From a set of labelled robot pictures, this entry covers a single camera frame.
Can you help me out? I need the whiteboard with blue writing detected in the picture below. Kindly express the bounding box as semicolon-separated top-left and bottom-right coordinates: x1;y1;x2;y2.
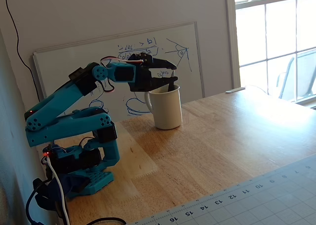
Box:
33;21;205;123

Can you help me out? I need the patio chair outside window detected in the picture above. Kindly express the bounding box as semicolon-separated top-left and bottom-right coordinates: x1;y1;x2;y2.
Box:
276;48;316;102

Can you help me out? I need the white red servo wire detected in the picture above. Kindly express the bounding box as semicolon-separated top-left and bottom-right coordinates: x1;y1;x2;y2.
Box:
99;56;145;93

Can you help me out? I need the thin black wall cable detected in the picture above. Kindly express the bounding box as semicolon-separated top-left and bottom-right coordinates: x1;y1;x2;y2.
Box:
4;0;41;102

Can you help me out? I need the white window frame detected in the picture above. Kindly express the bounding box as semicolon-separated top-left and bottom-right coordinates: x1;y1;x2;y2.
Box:
224;0;316;110

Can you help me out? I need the white cable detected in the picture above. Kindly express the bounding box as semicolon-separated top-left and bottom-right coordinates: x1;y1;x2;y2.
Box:
46;157;71;225

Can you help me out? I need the cream ceramic mug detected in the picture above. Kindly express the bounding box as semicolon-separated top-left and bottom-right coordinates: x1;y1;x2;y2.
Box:
144;84;183;131

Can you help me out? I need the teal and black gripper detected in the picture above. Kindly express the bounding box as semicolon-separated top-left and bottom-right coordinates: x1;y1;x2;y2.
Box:
106;52;179;92

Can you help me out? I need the dark blue clamp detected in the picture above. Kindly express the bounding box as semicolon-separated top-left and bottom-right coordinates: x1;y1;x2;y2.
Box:
33;173;91;211

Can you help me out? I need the teal robot base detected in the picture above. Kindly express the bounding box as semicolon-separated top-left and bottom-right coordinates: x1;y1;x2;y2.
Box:
41;143;116;199

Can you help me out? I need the small white strip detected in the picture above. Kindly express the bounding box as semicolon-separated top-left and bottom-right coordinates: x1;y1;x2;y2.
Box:
225;87;246;94

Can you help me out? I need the grey cutting mat with ruler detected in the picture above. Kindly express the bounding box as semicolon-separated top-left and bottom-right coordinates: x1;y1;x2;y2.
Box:
128;153;316;225

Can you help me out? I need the black cable loop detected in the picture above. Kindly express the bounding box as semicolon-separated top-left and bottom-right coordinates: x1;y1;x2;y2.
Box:
85;217;128;225

